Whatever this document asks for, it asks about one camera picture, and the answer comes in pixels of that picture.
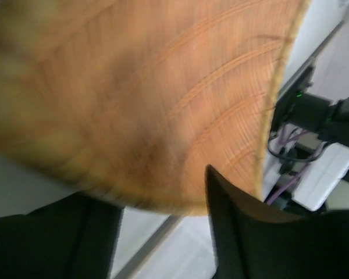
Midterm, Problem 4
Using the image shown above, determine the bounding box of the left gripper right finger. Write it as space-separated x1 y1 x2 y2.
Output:
205 166 349 278

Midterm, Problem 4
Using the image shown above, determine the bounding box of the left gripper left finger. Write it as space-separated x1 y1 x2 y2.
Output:
0 195 123 278

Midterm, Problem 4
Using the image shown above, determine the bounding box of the orange woven triangular basket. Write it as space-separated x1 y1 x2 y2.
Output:
0 0 309 215

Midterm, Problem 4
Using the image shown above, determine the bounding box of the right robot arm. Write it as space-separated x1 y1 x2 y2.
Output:
270 65 349 148

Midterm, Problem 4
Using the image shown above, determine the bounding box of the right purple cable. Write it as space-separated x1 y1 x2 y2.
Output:
266 127 311 204

